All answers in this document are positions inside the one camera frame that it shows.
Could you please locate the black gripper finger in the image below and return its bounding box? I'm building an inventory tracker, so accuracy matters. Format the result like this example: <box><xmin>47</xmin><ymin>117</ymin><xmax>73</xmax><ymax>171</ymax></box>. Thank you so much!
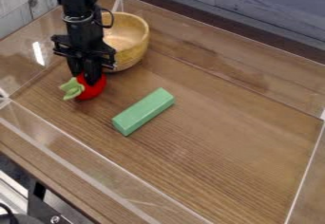
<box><xmin>85</xmin><ymin>60</ymin><xmax>102</xmax><ymax>85</ymax></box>
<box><xmin>67</xmin><ymin>58</ymin><xmax>85</xmax><ymax>77</ymax></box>

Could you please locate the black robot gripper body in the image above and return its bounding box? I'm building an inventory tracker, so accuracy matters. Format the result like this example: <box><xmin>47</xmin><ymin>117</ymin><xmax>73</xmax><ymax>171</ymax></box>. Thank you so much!
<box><xmin>51</xmin><ymin>18</ymin><xmax>117</xmax><ymax>69</ymax></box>

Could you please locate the red plush strawberry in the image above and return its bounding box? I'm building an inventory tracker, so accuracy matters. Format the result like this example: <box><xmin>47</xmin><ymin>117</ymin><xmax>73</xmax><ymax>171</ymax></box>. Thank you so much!
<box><xmin>61</xmin><ymin>73</ymin><xmax>108</xmax><ymax>101</ymax></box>

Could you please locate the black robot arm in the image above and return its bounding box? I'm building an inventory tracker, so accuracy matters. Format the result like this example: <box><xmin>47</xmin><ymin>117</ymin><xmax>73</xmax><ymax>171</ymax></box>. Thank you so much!
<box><xmin>51</xmin><ymin>0</ymin><xmax>117</xmax><ymax>85</ymax></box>

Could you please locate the wooden bowl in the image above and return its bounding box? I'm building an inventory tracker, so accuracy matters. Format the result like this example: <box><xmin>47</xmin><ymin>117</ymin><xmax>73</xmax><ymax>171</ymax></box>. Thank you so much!
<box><xmin>104</xmin><ymin>11</ymin><xmax>150</xmax><ymax>72</ymax></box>

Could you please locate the green rectangular block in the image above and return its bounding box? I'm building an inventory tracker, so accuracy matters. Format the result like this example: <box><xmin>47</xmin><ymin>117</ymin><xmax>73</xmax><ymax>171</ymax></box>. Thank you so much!
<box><xmin>113</xmin><ymin>87</ymin><xmax>176</xmax><ymax>136</ymax></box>

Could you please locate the clear acrylic tray wall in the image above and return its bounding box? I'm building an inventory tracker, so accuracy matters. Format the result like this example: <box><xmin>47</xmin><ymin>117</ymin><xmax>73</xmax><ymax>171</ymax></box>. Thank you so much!
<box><xmin>0</xmin><ymin>0</ymin><xmax>325</xmax><ymax>224</ymax></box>

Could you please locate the black cable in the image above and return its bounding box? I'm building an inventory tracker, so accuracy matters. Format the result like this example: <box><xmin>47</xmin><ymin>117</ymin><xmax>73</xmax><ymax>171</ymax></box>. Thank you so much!
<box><xmin>0</xmin><ymin>202</ymin><xmax>18</xmax><ymax>224</ymax></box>

